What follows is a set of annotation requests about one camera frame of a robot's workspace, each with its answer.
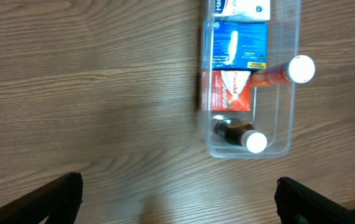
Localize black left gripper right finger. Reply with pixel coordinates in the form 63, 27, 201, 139
274, 177, 355, 224

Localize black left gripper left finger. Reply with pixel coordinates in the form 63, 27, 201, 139
0, 172, 83, 224

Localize blue lozenge box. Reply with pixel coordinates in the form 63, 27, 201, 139
212, 21, 268, 70

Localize clear plastic container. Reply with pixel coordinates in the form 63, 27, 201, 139
198, 0, 302, 159

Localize orange bottle white cap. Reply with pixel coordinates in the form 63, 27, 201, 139
251, 55, 316, 87

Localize red medicine box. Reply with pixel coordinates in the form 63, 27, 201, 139
201, 70, 251, 111

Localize black bottle white cap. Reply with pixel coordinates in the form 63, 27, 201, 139
215, 118, 268, 154

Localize white Hansaplast plaster box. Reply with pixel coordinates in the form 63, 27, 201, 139
213, 0, 271, 22

